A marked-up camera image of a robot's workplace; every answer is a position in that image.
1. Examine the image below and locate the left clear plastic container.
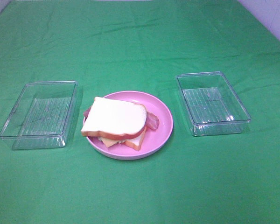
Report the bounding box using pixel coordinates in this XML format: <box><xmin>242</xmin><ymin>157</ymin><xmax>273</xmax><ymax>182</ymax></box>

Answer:
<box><xmin>0</xmin><ymin>81</ymin><xmax>78</xmax><ymax>150</ymax></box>

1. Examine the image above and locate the pink round plate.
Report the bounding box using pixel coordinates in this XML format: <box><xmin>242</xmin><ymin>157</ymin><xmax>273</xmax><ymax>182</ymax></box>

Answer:
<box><xmin>86</xmin><ymin>91</ymin><xmax>173</xmax><ymax>160</ymax></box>

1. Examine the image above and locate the toy bread slice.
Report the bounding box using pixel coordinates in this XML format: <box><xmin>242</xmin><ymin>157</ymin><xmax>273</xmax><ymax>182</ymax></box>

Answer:
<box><xmin>123</xmin><ymin>127</ymin><xmax>147</xmax><ymax>151</ymax></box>
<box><xmin>81</xmin><ymin>97</ymin><xmax>147</xmax><ymax>140</ymax></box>

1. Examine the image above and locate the right clear plastic container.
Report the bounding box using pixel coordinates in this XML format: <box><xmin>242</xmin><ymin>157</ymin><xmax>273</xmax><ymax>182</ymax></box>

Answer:
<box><xmin>176</xmin><ymin>71</ymin><xmax>251</xmax><ymax>136</ymax></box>

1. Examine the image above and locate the clear plastic container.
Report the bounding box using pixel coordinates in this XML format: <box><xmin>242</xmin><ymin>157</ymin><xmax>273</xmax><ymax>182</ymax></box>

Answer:
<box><xmin>176</xmin><ymin>71</ymin><xmax>251</xmax><ymax>136</ymax></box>
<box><xmin>0</xmin><ymin>81</ymin><xmax>78</xmax><ymax>150</ymax></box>

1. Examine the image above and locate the yellow toy cheese slice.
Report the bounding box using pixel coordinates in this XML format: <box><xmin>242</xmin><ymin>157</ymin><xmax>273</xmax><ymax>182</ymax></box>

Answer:
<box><xmin>99</xmin><ymin>137</ymin><xmax>122</xmax><ymax>147</ymax></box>

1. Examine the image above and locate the green tablecloth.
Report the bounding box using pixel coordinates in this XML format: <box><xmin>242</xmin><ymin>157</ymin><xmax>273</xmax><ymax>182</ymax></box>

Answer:
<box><xmin>0</xmin><ymin>0</ymin><xmax>280</xmax><ymax>224</ymax></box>

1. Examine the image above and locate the toy lettuce leaf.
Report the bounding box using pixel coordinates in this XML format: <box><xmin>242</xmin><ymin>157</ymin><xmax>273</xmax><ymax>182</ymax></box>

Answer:
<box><xmin>98</xmin><ymin>137</ymin><xmax>126</xmax><ymax>145</ymax></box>

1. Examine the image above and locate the toy bacon strip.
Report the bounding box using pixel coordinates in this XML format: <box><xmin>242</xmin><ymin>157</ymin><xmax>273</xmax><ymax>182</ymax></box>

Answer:
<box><xmin>83</xmin><ymin>107</ymin><xmax>91</xmax><ymax>118</ymax></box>
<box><xmin>145</xmin><ymin>112</ymin><xmax>159</xmax><ymax>131</ymax></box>

